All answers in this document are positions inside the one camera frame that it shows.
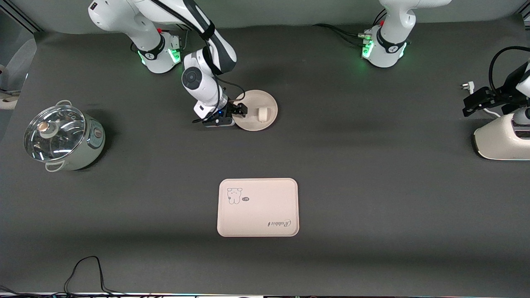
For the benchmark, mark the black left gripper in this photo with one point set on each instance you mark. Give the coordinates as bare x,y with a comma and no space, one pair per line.
499,96

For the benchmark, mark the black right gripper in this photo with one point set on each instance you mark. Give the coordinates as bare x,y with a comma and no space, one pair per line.
230,110

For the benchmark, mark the round cream plate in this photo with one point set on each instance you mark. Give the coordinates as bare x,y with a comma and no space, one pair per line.
256,99

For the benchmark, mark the small white bun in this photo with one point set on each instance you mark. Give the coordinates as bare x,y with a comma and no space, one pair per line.
262,114

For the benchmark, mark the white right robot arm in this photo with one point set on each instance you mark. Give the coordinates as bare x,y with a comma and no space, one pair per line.
198,82

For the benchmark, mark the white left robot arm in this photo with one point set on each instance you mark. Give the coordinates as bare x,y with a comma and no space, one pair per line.
389,45

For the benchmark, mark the cream rabbit print tray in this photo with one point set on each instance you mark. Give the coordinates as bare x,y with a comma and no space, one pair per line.
257,215

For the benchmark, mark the white toaster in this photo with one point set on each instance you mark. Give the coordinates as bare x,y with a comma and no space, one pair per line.
497,142

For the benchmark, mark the pale green electric pot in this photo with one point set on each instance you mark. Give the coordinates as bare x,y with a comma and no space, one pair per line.
89,145

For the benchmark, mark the glass pot lid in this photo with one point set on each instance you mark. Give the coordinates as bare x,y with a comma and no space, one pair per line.
58,136

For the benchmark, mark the beige rounded object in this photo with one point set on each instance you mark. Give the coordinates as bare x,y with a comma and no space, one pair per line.
7,100

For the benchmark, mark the black frame rail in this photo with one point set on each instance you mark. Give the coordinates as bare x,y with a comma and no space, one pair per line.
525,14
25,20

